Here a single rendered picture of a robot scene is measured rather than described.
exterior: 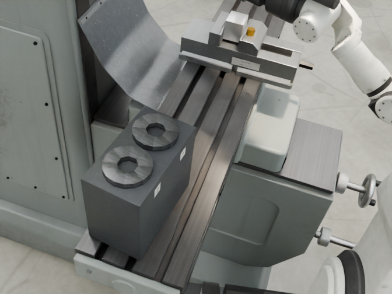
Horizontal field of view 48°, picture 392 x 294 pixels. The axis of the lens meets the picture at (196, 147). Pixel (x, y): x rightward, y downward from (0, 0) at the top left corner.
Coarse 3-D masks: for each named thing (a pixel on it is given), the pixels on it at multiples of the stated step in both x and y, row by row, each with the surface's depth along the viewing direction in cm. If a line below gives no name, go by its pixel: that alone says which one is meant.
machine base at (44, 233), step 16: (0, 208) 179; (16, 208) 179; (0, 224) 182; (16, 224) 180; (32, 224) 178; (48, 224) 176; (64, 224) 176; (16, 240) 188; (32, 240) 183; (48, 240) 179; (64, 240) 177; (64, 256) 183; (208, 256) 173; (192, 272) 168; (208, 272) 168; (224, 272) 169; (240, 272) 169; (256, 272) 170
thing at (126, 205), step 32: (128, 128) 86; (160, 128) 86; (192, 128) 87; (96, 160) 80; (128, 160) 80; (160, 160) 81; (96, 192) 77; (128, 192) 75; (160, 192) 82; (96, 224) 85; (128, 224) 79; (160, 224) 91
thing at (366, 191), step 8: (344, 176) 143; (368, 176) 144; (336, 184) 144; (344, 184) 142; (352, 184) 144; (368, 184) 142; (376, 184) 140; (360, 192) 148; (368, 192) 139; (360, 200) 146; (368, 200) 139
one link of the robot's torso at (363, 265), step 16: (384, 192) 64; (384, 208) 63; (384, 224) 67; (368, 240) 75; (384, 240) 69; (352, 256) 78; (368, 256) 74; (384, 256) 68; (352, 272) 75; (368, 272) 73; (384, 272) 67; (352, 288) 74; (368, 288) 72; (384, 288) 68
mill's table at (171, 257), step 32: (224, 0) 159; (192, 64) 132; (192, 96) 122; (224, 96) 123; (256, 96) 131; (224, 128) 118; (192, 160) 106; (224, 160) 107; (192, 192) 103; (192, 224) 94; (96, 256) 90; (128, 256) 88; (160, 256) 89; (192, 256) 89; (128, 288) 87; (160, 288) 85
